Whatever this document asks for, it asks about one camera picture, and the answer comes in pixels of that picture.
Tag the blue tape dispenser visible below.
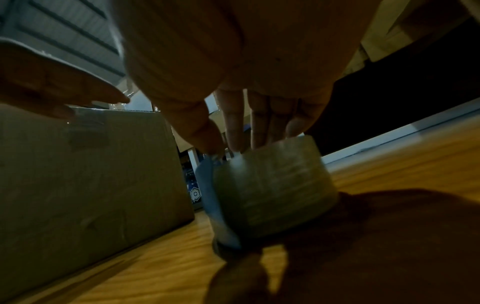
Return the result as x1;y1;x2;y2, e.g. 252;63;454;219
194;154;245;250

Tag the white metal shelf frame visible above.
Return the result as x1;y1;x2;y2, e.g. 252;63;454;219
187;98;480;176

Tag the person's left hand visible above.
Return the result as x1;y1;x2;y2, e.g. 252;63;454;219
0;41;131;120

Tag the person's right hand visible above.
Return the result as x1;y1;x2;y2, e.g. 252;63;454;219
112;0;376;155

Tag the large plain cardboard box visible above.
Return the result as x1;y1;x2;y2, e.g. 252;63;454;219
342;0;480;75

